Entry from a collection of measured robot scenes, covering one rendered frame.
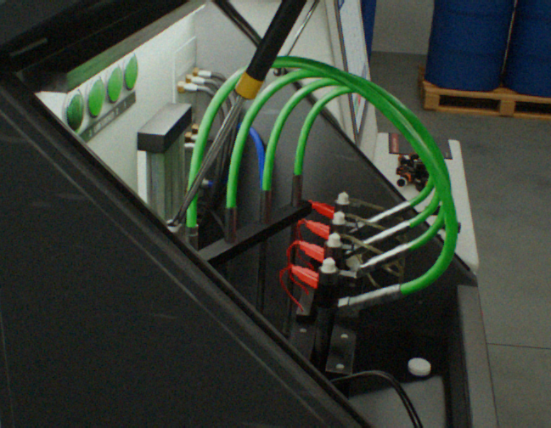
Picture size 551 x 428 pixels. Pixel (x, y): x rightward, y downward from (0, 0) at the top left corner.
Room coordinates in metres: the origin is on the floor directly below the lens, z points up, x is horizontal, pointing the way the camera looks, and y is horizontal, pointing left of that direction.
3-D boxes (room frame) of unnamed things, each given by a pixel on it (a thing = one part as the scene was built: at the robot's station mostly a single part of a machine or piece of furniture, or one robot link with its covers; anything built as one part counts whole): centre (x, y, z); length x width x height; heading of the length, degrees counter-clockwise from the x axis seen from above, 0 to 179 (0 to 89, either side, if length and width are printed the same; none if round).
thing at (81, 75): (0.97, 0.18, 1.43); 0.54 x 0.03 x 0.02; 172
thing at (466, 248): (1.61, -0.33, 0.97); 0.70 x 0.22 x 0.03; 172
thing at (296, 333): (1.06, -0.10, 0.91); 0.34 x 0.10 x 0.15; 172
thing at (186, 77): (1.21, 0.15, 1.20); 0.13 x 0.03 x 0.31; 172
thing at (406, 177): (1.64, -0.33, 1.01); 0.23 x 0.11 x 0.06; 172
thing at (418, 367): (1.10, -0.27, 0.84); 0.04 x 0.04 x 0.01
